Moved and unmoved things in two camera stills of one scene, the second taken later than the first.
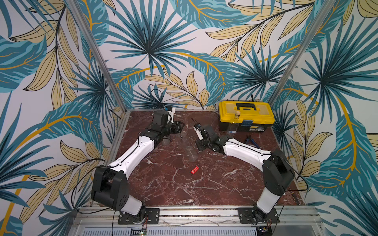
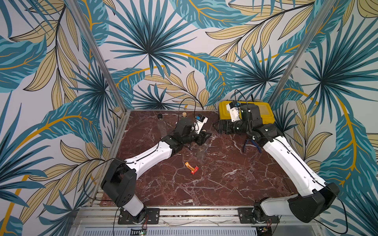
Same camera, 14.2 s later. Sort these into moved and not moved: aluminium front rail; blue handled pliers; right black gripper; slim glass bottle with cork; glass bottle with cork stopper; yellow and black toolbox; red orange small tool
Moved: slim glass bottle with cork; right black gripper; glass bottle with cork stopper
Not moved: yellow and black toolbox; aluminium front rail; red orange small tool; blue handled pliers
